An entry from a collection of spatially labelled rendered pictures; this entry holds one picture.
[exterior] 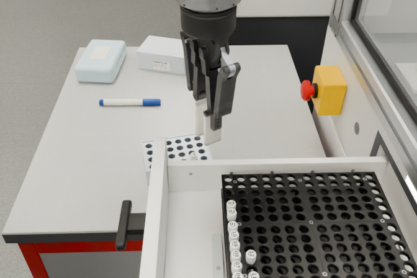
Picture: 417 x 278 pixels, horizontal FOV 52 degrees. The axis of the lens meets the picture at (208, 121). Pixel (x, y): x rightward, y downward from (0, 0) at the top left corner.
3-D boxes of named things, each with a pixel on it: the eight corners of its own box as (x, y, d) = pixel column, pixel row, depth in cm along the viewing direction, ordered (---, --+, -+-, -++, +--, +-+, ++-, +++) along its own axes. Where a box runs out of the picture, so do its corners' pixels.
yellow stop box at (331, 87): (314, 116, 82) (320, 85, 78) (306, 94, 88) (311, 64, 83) (340, 116, 82) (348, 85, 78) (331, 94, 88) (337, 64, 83)
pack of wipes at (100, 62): (113, 84, 105) (111, 69, 102) (76, 83, 105) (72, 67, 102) (128, 53, 116) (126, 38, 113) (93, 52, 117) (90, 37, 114)
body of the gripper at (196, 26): (168, -5, 58) (172, 56, 64) (199, 20, 52) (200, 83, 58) (216, -16, 61) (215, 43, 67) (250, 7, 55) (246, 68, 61)
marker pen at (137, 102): (99, 107, 98) (98, 101, 97) (100, 103, 99) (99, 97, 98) (160, 107, 98) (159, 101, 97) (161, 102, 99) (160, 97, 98)
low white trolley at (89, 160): (84, 402, 119) (0, 233, 71) (115, 220, 167) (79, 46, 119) (293, 395, 120) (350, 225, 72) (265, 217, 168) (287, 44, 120)
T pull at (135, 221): (115, 252, 52) (114, 246, 51) (123, 205, 58) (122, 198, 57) (145, 252, 52) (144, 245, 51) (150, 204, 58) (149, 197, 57)
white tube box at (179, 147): (147, 186, 79) (145, 171, 76) (142, 155, 85) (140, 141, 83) (213, 175, 81) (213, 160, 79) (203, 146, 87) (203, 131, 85)
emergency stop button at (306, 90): (301, 105, 82) (304, 87, 80) (298, 93, 85) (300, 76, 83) (317, 105, 82) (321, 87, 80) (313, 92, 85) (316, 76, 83)
